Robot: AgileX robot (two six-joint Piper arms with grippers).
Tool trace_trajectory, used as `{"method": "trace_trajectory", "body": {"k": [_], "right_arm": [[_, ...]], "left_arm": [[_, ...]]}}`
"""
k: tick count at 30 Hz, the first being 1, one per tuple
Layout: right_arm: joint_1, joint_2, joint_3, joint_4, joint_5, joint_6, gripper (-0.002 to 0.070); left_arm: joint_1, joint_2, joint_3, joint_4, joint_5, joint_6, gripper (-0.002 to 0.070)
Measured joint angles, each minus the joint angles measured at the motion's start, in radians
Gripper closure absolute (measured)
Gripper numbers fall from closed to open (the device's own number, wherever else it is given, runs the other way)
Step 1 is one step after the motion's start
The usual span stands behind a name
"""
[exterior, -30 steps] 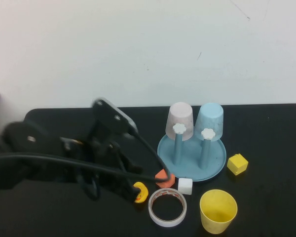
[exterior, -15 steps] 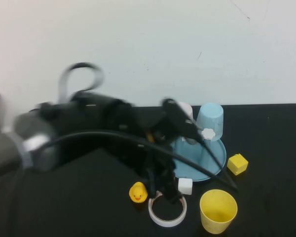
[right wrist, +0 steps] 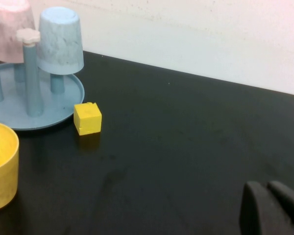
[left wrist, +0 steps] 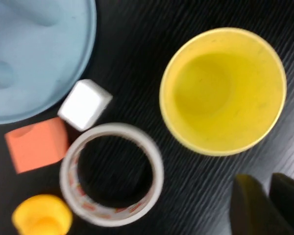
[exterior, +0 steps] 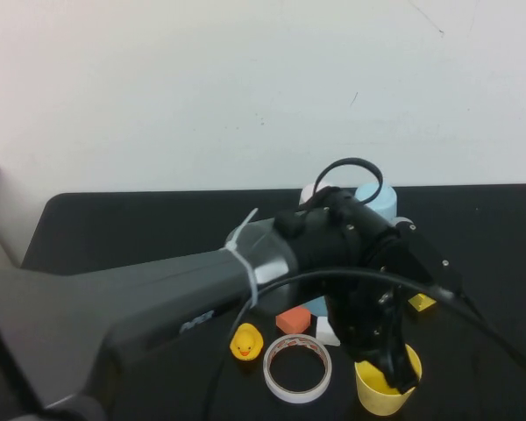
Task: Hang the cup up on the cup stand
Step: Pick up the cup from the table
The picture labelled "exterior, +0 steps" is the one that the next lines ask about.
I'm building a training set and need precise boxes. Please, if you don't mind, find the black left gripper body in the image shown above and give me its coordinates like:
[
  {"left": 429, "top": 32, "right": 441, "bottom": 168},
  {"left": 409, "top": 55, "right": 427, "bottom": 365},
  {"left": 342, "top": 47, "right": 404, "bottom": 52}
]
[{"left": 326, "top": 267, "right": 411, "bottom": 359}]

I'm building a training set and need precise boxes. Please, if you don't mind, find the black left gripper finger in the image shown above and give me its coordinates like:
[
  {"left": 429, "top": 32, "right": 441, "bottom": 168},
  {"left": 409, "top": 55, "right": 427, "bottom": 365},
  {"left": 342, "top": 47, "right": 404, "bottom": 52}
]
[
  {"left": 392, "top": 344, "right": 417, "bottom": 393},
  {"left": 354, "top": 349, "right": 396, "bottom": 388}
]

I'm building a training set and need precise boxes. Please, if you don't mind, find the yellow plastic cup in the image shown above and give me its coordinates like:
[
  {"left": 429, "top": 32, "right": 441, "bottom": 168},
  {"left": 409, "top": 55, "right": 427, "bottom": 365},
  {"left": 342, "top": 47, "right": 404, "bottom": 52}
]
[{"left": 354, "top": 344, "right": 423, "bottom": 417}]

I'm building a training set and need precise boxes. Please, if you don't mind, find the blue cup stand with pegs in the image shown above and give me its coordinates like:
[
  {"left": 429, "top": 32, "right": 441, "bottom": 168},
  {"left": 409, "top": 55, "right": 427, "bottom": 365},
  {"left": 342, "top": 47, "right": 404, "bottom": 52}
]
[{"left": 304, "top": 216, "right": 413, "bottom": 318}]

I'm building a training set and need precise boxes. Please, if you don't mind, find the light blue plastic cup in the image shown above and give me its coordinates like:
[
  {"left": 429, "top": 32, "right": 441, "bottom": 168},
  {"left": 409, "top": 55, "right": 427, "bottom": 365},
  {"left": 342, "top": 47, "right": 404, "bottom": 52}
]
[{"left": 354, "top": 182, "right": 399, "bottom": 220}]

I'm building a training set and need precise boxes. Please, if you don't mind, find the pale pink plastic cup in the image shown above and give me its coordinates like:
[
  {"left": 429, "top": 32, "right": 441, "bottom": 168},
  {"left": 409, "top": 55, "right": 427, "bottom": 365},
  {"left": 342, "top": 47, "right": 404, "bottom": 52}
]
[{"left": 301, "top": 182, "right": 330, "bottom": 207}]

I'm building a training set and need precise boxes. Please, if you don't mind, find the white foam cube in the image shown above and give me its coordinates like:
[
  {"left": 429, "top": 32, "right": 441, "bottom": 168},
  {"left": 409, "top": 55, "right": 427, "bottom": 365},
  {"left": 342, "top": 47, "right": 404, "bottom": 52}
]
[{"left": 316, "top": 316, "right": 341, "bottom": 347}]

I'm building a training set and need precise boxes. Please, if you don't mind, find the yellow foam cube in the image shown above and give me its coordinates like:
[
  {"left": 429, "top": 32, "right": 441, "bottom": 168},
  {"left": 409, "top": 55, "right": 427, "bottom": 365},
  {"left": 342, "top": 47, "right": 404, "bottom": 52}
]
[{"left": 408, "top": 292, "right": 437, "bottom": 313}]

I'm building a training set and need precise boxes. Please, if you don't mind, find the orange foam cube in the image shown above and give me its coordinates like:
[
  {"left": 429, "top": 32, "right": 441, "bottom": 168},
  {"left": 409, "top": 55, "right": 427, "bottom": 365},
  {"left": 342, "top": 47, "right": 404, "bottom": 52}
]
[{"left": 274, "top": 306, "right": 312, "bottom": 335}]

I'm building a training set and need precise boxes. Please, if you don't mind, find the white double-sided tape roll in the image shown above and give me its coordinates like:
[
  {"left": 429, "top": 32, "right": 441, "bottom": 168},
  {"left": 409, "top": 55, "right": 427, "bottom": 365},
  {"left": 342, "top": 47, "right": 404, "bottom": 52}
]
[{"left": 263, "top": 333, "right": 333, "bottom": 403}]

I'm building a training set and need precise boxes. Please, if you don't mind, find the yellow rubber duck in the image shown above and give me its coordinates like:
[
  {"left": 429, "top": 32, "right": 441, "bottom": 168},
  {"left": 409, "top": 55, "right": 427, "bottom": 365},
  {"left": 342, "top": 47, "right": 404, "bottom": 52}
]
[{"left": 229, "top": 323, "right": 265, "bottom": 362}]

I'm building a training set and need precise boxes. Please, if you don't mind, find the white zip tie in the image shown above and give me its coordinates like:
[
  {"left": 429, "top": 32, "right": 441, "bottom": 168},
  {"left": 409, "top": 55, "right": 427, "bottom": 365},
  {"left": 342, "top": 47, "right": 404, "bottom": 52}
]
[{"left": 224, "top": 208, "right": 260, "bottom": 308}]

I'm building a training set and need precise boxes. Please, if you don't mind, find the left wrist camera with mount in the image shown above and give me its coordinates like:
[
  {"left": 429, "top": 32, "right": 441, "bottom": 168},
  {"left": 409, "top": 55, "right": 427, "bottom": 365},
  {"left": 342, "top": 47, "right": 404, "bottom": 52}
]
[{"left": 379, "top": 222, "right": 464, "bottom": 295}]

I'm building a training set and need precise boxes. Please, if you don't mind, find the black left camera cable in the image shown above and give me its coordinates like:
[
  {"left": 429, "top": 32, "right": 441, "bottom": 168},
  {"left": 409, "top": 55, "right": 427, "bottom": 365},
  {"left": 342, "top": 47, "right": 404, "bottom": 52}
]
[{"left": 210, "top": 268, "right": 526, "bottom": 421}]

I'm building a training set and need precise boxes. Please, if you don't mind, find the thin black arm cable loop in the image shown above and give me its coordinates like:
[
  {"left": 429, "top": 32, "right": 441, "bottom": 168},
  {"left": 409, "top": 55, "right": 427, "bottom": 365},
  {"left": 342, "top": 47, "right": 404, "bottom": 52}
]
[{"left": 313, "top": 157, "right": 385, "bottom": 207}]

